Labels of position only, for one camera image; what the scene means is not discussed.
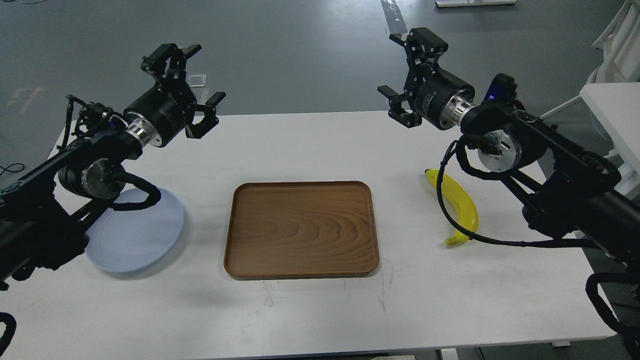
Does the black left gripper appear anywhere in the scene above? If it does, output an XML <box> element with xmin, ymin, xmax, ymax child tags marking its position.
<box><xmin>124</xmin><ymin>43</ymin><xmax>227</xmax><ymax>148</ymax></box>

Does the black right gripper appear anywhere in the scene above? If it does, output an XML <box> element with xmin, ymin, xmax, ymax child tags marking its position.
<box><xmin>377</xmin><ymin>27</ymin><xmax>475</xmax><ymax>130</ymax></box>

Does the yellow banana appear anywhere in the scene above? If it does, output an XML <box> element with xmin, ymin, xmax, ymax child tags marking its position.
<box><xmin>425</xmin><ymin>168</ymin><xmax>479</xmax><ymax>248</ymax></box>

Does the light blue round plate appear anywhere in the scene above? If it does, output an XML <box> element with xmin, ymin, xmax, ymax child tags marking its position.
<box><xmin>85</xmin><ymin>188</ymin><xmax>185</xmax><ymax>273</ymax></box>

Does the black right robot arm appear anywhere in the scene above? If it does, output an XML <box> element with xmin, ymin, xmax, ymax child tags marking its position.
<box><xmin>377</xmin><ymin>27</ymin><xmax>640</xmax><ymax>283</ymax></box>

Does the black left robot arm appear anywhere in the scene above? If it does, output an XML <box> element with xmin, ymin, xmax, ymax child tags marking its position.
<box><xmin>0</xmin><ymin>43</ymin><xmax>226</xmax><ymax>291</ymax></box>

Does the brown wooden tray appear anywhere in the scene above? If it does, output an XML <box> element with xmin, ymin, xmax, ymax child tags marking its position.
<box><xmin>223</xmin><ymin>180</ymin><xmax>380</xmax><ymax>281</ymax></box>

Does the white chair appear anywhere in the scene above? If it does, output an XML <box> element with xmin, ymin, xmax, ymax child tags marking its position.
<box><xmin>540</xmin><ymin>0</ymin><xmax>640</xmax><ymax>121</ymax></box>

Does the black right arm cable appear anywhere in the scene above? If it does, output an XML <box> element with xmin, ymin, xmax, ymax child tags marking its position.
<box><xmin>436</xmin><ymin>140</ymin><xmax>601</xmax><ymax>249</ymax></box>

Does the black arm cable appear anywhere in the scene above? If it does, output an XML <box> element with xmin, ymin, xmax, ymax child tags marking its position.
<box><xmin>436</xmin><ymin>140</ymin><xmax>601</xmax><ymax>249</ymax></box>
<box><xmin>107</xmin><ymin>172</ymin><xmax>163</xmax><ymax>212</ymax></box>

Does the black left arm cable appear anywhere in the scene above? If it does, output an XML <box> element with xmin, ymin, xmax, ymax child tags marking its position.
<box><xmin>107</xmin><ymin>172</ymin><xmax>163</xmax><ymax>212</ymax></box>

